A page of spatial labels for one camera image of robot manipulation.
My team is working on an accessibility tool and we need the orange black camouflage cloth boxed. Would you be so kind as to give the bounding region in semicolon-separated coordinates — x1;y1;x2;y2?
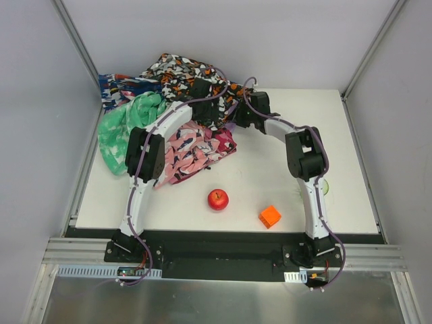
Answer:
140;53;253;128

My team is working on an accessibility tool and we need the purple cloth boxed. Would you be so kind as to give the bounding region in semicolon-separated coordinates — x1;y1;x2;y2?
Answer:
225;121;236;134

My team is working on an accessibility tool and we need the magenta pink camouflage cloth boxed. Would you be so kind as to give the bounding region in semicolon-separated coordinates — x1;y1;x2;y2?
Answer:
205;127;237;163

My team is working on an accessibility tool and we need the light pink navy patterned cloth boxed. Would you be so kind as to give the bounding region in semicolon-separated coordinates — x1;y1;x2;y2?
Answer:
155;121;223;188

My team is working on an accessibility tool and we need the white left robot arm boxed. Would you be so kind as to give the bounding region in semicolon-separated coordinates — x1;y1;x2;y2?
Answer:
107;78;221;261

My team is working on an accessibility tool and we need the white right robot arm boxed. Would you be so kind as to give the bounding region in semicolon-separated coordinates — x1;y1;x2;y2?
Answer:
235;92;335;269

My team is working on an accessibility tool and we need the green white tie-dye cloth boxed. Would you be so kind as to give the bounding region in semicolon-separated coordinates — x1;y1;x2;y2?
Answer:
98;92;167;176

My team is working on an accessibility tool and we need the blue white patterned cloth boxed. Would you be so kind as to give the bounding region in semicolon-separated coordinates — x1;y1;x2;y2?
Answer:
98;74;162;112

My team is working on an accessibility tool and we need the red apple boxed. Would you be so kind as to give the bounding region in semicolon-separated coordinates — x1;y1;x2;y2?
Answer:
207;189;230;211

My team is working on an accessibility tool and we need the green transparent plastic cup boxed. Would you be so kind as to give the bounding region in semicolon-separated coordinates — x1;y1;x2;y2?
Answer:
323;179;329;195

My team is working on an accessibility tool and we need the orange plastic cube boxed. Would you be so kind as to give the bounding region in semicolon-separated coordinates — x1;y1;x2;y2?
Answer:
259;205;281;229

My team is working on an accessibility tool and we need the right aluminium frame post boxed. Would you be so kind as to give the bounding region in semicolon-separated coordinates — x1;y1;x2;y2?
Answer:
341;0;408;102

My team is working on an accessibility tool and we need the aluminium frame post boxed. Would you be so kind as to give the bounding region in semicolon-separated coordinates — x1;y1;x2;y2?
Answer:
50;0;99;88
341;0;408;102

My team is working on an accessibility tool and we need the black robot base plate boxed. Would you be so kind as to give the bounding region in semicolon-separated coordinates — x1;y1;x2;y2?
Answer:
104;230;342;282

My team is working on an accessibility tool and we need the right perforated cable duct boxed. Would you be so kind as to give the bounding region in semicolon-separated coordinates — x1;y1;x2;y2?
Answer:
283;270;308;284

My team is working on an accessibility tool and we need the perforated cable duct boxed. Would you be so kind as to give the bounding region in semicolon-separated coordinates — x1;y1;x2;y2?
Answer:
57;265;147;280
283;270;308;284

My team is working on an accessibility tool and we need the left aluminium frame post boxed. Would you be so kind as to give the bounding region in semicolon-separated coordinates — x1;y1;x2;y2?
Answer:
50;0;99;88

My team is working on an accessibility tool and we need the aluminium front rail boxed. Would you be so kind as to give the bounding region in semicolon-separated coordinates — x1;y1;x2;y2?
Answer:
43;238;408;272

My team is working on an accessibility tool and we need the left perforated cable duct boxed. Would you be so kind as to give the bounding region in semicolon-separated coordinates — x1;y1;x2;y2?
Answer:
57;265;147;280

